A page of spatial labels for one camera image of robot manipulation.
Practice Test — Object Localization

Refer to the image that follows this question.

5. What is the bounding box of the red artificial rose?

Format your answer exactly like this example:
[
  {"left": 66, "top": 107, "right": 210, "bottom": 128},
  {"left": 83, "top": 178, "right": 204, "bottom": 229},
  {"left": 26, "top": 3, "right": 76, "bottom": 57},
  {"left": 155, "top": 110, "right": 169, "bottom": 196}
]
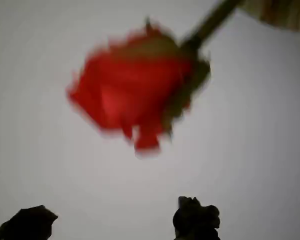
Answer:
[{"left": 65, "top": 0, "right": 244, "bottom": 160}]

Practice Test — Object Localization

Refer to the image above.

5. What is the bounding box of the marbled onyx stone vase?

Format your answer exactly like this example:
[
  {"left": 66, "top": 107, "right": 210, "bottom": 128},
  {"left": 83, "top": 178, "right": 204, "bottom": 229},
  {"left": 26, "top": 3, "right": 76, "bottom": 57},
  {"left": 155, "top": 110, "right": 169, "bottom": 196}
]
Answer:
[{"left": 236, "top": 0, "right": 300, "bottom": 34}]

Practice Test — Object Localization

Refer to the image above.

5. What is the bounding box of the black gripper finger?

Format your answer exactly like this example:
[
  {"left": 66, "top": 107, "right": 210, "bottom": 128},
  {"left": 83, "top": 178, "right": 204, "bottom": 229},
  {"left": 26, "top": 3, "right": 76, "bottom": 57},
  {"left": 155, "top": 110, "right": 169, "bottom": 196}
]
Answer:
[
  {"left": 0, "top": 204, "right": 59, "bottom": 240},
  {"left": 172, "top": 196, "right": 221, "bottom": 240}
]

